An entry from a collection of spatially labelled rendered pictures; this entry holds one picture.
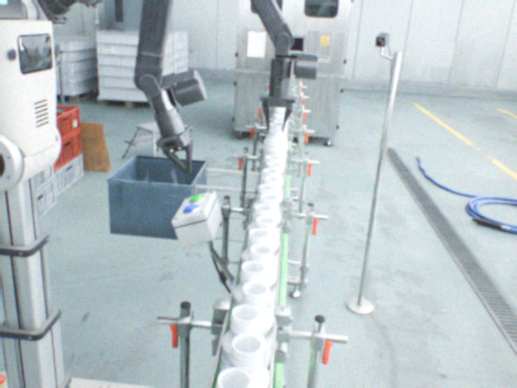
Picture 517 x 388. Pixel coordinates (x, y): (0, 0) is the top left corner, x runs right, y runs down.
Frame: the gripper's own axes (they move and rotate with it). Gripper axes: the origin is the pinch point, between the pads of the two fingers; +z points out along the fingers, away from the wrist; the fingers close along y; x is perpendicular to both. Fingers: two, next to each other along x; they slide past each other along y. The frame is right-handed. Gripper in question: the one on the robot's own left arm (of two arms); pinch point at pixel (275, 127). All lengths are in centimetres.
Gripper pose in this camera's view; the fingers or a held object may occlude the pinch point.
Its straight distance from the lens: 132.0
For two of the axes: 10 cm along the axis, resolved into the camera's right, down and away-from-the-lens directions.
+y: -9.9, -0.9, 0.7
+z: -0.7, 9.5, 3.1
